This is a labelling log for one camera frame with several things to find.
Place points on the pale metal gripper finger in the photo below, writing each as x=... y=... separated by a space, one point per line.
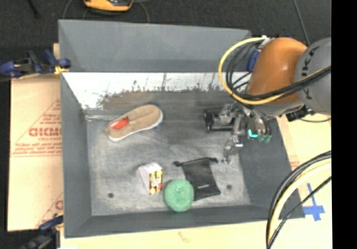
x=227 y=151
x=237 y=142

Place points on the black wheeled toy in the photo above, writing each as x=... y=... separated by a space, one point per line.
x=213 y=122

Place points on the green ball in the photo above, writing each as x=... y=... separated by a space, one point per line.
x=178 y=195

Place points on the white box, red yellow print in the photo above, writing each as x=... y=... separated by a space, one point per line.
x=150 y=176

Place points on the beige slipper with red lining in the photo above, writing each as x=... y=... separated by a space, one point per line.
x=139 y=121

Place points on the grey metal bin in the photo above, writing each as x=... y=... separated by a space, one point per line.
x=125 y=156

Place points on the brown cardboard board, red print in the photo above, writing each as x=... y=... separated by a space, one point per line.
x=33 y=158

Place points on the black cylinder on white bracket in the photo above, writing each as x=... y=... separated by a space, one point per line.
x=297 y=115

